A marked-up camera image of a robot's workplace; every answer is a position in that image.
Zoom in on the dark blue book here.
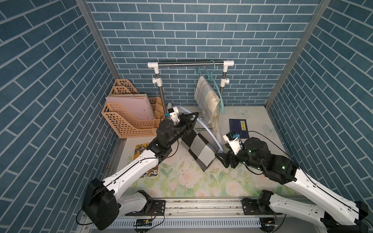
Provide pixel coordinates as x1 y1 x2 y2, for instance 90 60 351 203
229 119 249 139

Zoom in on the pink folder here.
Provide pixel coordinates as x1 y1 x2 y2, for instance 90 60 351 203
106 94 154 120

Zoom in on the white steel clothes rack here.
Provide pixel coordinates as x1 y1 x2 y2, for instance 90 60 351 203
147 60 235 145

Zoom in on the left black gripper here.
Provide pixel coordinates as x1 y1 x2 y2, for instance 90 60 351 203
165 112 198 147

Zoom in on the teal plastic hanger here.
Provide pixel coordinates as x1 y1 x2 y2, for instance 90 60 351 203
197 60 228 114

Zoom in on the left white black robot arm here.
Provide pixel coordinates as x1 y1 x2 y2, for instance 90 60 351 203
81 112 199 230

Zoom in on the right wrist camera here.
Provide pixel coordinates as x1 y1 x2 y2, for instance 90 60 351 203
223 131 243 155

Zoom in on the yellow illustrated book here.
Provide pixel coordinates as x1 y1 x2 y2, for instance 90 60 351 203
133 143 159 178

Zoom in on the orange plastic file organizer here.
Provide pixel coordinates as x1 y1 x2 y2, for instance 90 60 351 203
101 79 165 138

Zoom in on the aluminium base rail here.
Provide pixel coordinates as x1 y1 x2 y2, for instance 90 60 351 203
75 197 330 233

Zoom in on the plaid cream blue scarf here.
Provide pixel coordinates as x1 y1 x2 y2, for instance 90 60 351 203
194 76 220 136

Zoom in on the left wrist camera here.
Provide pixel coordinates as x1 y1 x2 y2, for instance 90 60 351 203
168 107 180 124

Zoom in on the black grey checkered mat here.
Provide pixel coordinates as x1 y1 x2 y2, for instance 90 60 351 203
181 130 218 172

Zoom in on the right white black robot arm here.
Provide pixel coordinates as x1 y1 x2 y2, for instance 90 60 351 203
215 134 369 233

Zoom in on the light blue plastic hanger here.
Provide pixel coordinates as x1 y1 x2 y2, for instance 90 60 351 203
177 106 224 152

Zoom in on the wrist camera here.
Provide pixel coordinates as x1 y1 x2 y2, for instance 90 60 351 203
223 131 243 155
168 107 180 124

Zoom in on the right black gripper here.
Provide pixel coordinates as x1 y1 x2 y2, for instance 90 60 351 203
214 142 262 171

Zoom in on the floral tablecloth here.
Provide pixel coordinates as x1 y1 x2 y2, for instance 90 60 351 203
124 106 298 198

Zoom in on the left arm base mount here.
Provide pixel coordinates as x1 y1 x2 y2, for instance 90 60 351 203
125 190 166 216

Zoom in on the green circuit board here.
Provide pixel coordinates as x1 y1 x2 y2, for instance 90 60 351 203
134 219 153 228

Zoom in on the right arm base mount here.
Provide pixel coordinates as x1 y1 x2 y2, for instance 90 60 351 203
241 190 275 216

